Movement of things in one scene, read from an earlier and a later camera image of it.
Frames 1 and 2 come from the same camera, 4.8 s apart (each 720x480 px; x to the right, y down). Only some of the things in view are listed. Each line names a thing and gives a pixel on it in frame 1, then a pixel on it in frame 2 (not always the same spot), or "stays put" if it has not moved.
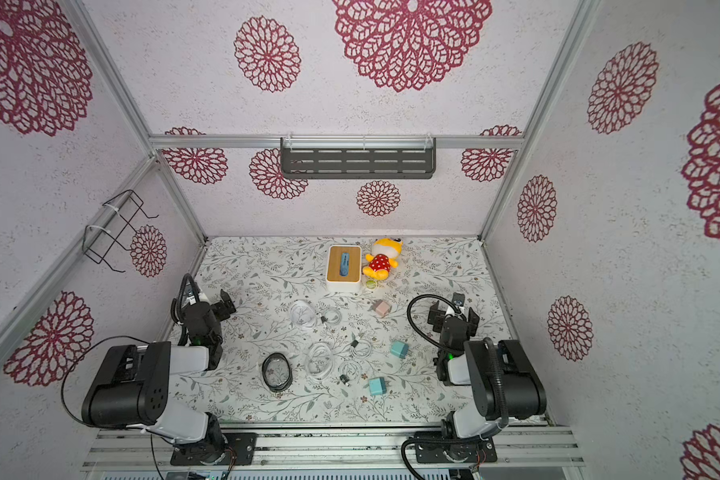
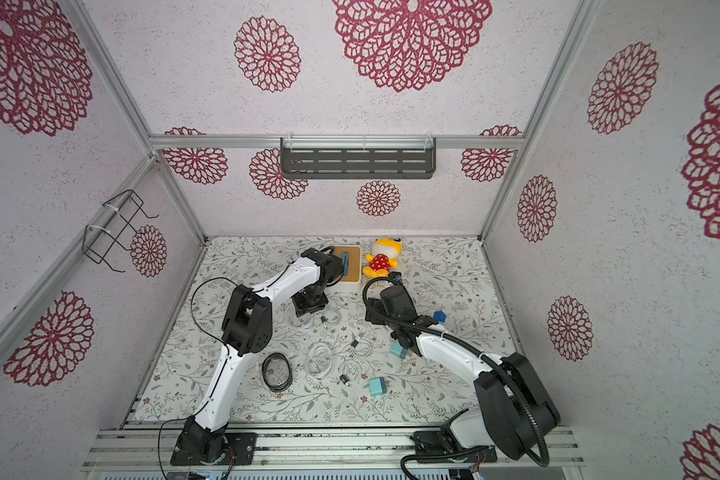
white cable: [333, 315] stays put
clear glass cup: [303, 314] stays put
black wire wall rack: [112, 224] stays put
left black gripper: [185, 315] → [302, 308]
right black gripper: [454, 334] → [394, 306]
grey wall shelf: [358, 157] stays put
